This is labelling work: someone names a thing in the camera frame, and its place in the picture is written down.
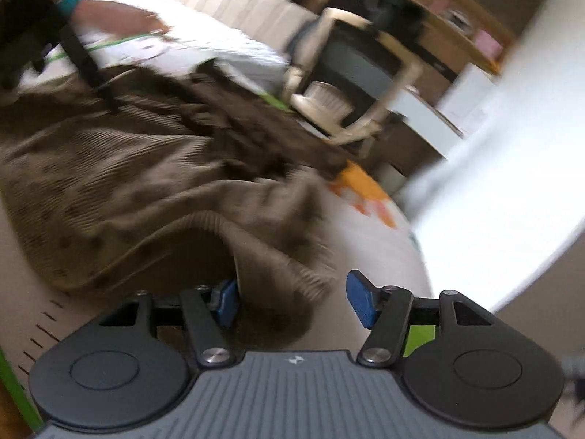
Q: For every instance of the beige mesh office chair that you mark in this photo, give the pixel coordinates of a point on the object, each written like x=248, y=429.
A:
x=356, y=59

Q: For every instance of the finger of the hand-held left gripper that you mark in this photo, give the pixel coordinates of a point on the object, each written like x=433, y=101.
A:
x=89, y=71

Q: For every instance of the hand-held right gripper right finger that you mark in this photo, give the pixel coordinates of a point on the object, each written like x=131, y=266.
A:
x=361, y=299

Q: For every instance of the cream padded bed headboard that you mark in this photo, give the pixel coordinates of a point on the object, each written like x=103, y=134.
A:
x=237, y=4

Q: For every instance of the small pink box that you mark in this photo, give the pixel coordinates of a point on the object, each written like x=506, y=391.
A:
x=488, y=42

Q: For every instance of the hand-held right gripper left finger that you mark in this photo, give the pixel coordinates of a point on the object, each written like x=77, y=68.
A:
x=226, y=304

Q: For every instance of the white box on desk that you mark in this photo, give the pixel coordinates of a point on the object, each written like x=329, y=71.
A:
x=468, y=98

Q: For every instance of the white waste bin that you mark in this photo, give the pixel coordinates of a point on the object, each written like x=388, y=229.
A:
x=393, y=178

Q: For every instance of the pink cardboard box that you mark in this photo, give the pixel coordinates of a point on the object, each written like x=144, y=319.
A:
x=119, y=18

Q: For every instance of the white desk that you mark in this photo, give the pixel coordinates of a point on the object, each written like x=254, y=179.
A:
x=425, y=121

